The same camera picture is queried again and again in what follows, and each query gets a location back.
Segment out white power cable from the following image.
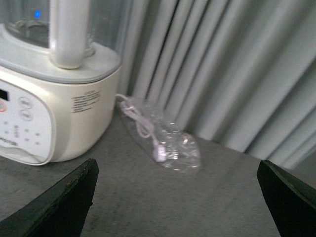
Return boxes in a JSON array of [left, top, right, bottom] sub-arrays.
[[115, 93, 168, 163]]

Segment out white Joyoung cooker appliance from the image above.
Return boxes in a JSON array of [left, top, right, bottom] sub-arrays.
[[0, 0, 132, 165]]

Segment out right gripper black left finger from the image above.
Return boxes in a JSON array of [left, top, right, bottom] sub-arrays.
[[0, 159, 99, 237]]

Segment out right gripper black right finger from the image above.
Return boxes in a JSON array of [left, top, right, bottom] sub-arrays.
[[257, 160, 316, 237]]

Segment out clear plastic bag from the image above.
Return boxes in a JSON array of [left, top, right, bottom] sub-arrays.
[[116, 94, 201, 173]]

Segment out grey curtain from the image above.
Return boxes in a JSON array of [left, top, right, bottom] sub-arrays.
[[119, 0, 316, 168]]

